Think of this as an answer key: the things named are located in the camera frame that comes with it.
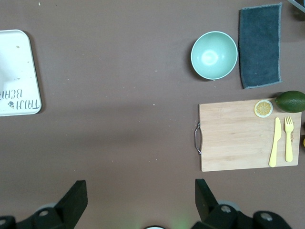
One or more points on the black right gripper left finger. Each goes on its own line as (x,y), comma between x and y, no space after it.
(69,210)

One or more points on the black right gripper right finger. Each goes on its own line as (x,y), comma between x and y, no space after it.
(209,212)

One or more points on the wooden cutting board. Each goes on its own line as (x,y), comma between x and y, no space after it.
(233,143)

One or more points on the yellow plastic knife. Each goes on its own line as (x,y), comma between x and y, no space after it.
(276,143)

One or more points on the brown table mat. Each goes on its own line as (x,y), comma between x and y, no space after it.
(119,119)

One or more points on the yellow plastic fork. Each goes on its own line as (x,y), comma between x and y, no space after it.
(289,143)

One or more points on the lemon slice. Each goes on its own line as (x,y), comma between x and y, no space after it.
(263,108)

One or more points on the yellow lemon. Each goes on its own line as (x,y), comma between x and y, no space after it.
(304,142)

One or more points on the dark green avocado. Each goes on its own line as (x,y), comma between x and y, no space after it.
(291,101)

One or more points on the cream bear print tray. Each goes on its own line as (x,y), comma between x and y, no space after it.
(19,71)

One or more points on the mint green bowl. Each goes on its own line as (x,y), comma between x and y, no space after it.
(214,55)

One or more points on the dark grey cloth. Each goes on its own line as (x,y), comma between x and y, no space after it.
(259,47)

